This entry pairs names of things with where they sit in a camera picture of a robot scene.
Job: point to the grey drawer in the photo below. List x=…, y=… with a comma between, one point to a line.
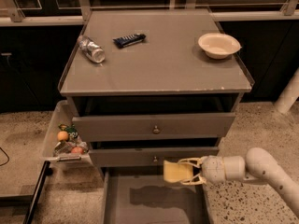
x=139, y=195
x=153, y=127
x=132, y=157

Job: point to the red apple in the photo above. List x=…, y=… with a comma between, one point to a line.
x=77, y=150

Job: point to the yellow sponge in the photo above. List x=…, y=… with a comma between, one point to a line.
x=177, y=172

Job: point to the grey drawer cabinet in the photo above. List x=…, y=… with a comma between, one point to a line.
x=167, y=73

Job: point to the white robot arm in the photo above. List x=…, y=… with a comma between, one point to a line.
x=258, y=167

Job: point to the white paper bowl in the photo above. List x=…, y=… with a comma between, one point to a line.
x=218, y=46

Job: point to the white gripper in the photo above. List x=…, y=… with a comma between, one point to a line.
x=213, y=169

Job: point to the orange fruit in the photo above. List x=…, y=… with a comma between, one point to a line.
x=62, y=136

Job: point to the green snack packet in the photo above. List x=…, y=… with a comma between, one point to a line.
x=72, y=132

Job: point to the dark blue snack bar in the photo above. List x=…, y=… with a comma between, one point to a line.
x=128, y=40

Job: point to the silver foil snack bag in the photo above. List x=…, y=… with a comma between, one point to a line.
x=66, y=147

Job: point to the grey bottom drawer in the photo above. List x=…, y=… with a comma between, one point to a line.
x=139, y=195

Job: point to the grey middle drawer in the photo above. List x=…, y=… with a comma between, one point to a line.
x=132, y=157

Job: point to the black metal bar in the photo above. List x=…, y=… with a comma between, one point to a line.
x=45, y=171

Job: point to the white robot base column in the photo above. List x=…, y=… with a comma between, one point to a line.
x=289, y=95

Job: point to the clear plastic bin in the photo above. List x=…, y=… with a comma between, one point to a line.
x=62, y=115

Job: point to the white metal railing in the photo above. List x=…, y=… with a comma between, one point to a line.
x=56, y=12

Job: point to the grey top drawer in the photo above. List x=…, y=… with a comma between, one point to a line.
x=153, y=127

